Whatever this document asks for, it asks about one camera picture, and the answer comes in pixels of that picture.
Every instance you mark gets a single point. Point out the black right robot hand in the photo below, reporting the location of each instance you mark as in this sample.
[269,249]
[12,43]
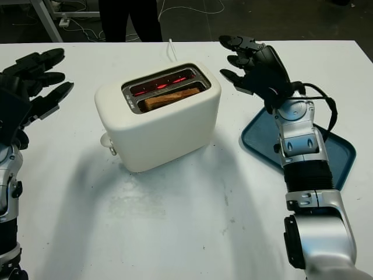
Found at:
[268,76]

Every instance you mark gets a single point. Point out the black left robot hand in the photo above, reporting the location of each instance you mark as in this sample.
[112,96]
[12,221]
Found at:
[38,78]

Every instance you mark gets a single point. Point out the browned toast slice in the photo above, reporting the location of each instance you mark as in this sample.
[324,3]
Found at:
[166,99]

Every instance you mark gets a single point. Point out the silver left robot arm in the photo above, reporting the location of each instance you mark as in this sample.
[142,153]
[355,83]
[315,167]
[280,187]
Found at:
[7,181]

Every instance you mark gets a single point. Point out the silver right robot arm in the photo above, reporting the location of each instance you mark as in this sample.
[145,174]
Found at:
[320,227]

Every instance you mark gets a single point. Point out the white toaster lever knob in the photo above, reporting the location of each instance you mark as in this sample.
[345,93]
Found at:
[105,141]

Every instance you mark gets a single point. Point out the person in black trousers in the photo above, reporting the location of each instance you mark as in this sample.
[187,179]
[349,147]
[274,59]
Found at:
[122,20]

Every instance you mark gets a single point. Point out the white two-slot toaster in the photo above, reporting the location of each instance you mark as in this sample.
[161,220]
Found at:
[175,122]

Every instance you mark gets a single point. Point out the white power strip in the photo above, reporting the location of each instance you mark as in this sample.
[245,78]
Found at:
[64,22]

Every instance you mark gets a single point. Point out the blue plastic tray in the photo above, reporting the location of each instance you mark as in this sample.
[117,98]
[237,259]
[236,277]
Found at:
[259,140]

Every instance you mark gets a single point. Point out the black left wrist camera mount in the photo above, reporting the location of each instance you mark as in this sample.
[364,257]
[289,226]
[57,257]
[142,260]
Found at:
[11,113]

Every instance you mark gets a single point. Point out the white metal frame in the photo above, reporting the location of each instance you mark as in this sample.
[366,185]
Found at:
[48,20]

